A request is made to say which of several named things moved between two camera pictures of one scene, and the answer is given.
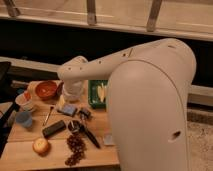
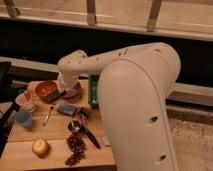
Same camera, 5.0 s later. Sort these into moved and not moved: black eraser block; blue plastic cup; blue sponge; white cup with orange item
Moved: black eraser block
Not moved: white cup with orange item; blue plastic cup; blue sponge
